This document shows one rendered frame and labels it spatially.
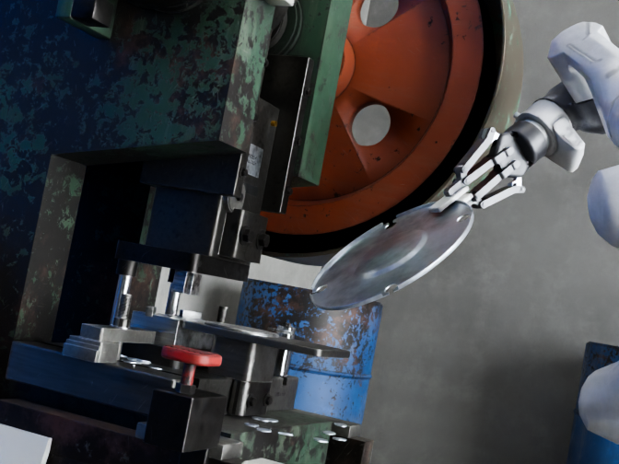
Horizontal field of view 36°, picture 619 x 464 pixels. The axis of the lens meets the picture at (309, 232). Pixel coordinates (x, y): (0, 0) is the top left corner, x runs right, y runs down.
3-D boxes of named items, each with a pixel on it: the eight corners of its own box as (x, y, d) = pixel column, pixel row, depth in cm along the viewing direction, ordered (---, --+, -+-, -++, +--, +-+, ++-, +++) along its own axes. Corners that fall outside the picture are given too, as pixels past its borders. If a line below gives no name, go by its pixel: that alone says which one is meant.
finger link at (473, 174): (515, 153, 161) (512, 145, 160) (468, 186, 156) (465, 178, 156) (500, 154, 164) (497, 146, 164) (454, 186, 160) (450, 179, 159)
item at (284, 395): (294, 409, 178) (300, 377, 178) (166, 421, 137) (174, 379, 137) (157, 377, 190) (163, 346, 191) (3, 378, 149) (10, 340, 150)
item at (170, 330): (217, 349, 169) (222, 323, 169) (173, 347, 155) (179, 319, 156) (174, 340, 173) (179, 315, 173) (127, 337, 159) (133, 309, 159)
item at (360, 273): (305, 336, 142) (302, 331, 142) (318, 259, 169) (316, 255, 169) (482, 249, 135) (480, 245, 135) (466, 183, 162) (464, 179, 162)
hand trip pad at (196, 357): (216, 412, 126) (227, 354, 126) (192, 414, 120) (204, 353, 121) (170, 401, 129) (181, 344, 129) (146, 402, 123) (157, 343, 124)
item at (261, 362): (338, 429, 158) (353, 348, 159) (305, 435, 145) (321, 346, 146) (207, 397, 168) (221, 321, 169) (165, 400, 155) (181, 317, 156)
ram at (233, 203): (274, 269, 167) (304, 103, 169) (233, 261, 153) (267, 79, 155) (188, 254, 174) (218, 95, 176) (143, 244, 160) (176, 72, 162)
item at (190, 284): (201, 295, 166) (204, 274, 166) (187, 294, 162) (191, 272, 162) (185, 293, 167) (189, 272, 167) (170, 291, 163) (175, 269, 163)
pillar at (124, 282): (122, 336, 160) (139, 253, 161) (115, 335, 158) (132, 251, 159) (112, 333, 161) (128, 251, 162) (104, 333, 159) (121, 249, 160)
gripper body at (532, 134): (528, 159, 169) (492, 188, 166) (507, 118, 167) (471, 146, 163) (557, 157, 163) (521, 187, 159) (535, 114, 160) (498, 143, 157)
